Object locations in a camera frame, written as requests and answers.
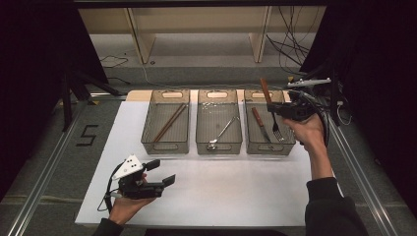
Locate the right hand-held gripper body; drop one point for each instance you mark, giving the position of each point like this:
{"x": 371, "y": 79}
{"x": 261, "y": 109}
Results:
{"x": 300, "y": 109}

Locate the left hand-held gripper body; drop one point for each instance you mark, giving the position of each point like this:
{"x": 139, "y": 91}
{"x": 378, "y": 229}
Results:
{"x": 137, "y": 190}

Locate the smoky clear plastic bin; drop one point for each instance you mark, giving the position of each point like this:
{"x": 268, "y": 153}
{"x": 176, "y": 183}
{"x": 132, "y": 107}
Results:
{"x": 218, "y": 108}
{"x": 262, "y": 147}
{"x": 170, "y": 144}

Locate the brown wooden chopstick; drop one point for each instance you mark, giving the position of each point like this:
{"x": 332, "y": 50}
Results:
{"x": 167, "y": 123}
{"x": 171, "y": 123}

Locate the long steel spoon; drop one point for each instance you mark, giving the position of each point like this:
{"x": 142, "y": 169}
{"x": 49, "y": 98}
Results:
{"x": 212, "y": 146}

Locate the person's left hand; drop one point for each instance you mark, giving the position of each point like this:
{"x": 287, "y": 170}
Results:
{"x": 126, "y": 209}

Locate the person's right hand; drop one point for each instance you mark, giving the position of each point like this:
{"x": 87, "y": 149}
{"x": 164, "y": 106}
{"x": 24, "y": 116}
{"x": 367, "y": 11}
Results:
{"x": 309, "y": 134}

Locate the yellow tape piece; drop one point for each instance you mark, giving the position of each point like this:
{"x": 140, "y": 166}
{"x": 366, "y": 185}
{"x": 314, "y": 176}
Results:
{"x": 290, "y": 79}
{"x": 93, "y": 102}

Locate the black curtain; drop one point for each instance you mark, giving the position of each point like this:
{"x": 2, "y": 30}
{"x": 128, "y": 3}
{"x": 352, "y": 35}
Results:
{"x": 32, "y": 65}
{"x": 377, "y": 65}

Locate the light wooden bench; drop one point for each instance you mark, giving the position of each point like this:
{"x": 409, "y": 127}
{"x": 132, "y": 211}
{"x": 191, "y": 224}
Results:
{"x": 141, "y": 39}

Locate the aluminium floor rail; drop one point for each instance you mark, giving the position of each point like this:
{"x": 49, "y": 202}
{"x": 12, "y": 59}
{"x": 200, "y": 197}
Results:
{"x": 108, "y": 96}
{"x": 42, "y": 183}
{"x": 360, "y": 177}

